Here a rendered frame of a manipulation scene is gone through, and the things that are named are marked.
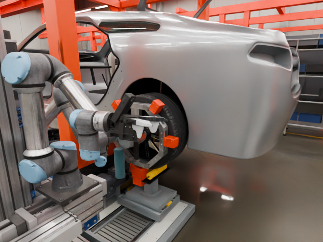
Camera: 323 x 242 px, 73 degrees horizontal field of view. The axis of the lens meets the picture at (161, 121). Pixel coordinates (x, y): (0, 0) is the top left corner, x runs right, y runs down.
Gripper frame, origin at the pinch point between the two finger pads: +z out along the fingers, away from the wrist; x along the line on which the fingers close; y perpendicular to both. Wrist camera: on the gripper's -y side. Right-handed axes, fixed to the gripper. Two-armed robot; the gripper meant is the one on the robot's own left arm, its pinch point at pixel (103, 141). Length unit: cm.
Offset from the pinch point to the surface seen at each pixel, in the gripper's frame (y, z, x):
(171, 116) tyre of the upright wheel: -20, -9, 54
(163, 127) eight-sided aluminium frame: -14, -16, 45
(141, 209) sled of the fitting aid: 68, 3, 29
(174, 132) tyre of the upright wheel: -8, -14, 55
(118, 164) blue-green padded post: 21.8, 0.9, 10.6
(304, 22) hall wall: -219, 608, 734
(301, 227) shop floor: 83, -32, 170
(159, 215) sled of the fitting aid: 66, -11, 43
